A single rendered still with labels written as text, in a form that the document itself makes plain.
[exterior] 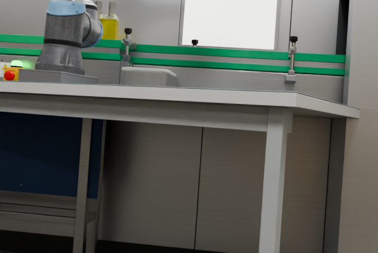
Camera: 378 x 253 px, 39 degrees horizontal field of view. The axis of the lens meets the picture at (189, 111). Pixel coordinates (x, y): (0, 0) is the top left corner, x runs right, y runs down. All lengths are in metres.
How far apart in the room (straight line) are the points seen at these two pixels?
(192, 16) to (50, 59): 0.89
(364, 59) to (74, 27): 1.02
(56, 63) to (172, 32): 0.84
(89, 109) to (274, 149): 0.57
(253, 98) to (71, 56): 0.64
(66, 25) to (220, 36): 0.87
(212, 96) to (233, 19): 1.08
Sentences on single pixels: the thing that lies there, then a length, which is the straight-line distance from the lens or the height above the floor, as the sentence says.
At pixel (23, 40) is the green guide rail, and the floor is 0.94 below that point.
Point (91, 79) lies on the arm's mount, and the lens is 1.70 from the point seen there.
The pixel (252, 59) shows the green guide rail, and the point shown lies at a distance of 2.16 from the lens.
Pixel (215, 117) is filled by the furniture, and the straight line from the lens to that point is 1.35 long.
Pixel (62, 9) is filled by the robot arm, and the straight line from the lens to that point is 1.68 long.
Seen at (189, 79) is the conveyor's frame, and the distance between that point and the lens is 2.15.
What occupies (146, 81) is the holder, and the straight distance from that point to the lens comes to 1.90.
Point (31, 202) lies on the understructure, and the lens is 2.57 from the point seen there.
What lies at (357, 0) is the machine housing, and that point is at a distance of 2.04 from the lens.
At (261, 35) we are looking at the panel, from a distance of 2.34.
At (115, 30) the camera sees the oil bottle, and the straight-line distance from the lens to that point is 2.28.
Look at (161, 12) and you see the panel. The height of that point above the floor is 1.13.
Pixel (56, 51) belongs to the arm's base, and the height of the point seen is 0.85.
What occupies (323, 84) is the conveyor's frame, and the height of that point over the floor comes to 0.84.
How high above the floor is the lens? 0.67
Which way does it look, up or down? 1 degrees up
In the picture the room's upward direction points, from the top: 4 degrees clockwise
